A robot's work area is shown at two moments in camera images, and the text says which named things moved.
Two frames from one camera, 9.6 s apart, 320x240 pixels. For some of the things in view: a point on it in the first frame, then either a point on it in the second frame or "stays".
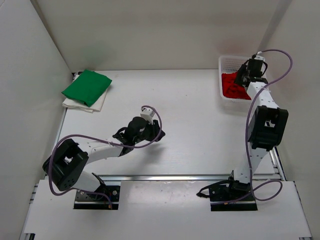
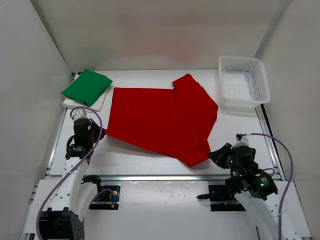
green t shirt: (88, 87) stays
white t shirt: (96, 106) stays
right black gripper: (243, 71) to (217, 156)
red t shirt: (232, 90) to (177, 122)
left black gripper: (154, 128) to (93, 124)
